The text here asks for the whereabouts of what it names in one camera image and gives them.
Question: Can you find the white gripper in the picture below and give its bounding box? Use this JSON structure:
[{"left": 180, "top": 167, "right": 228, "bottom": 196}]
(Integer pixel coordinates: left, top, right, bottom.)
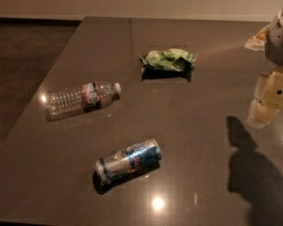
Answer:
[{"left": 244, "top": 8, "right": 283, "bottom": 129}]

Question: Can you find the clear plastic water bottle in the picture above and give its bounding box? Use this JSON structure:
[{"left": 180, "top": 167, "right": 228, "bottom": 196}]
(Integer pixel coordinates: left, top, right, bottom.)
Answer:
[{"left": 44, "top": 81, "right": 122, "bottom": 121}]

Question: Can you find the crumpled green chip bag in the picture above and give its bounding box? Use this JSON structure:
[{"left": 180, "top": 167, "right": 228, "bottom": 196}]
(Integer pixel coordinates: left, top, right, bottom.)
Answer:
[{"left": 141, "top": 48, "right": 196, "bottom": 73}]

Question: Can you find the blue silver energy drink can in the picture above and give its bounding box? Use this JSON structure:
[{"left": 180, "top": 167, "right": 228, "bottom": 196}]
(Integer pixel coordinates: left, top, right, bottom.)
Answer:
[{"left": 95, "top": 137, "right": 161, "bottom": 186}]

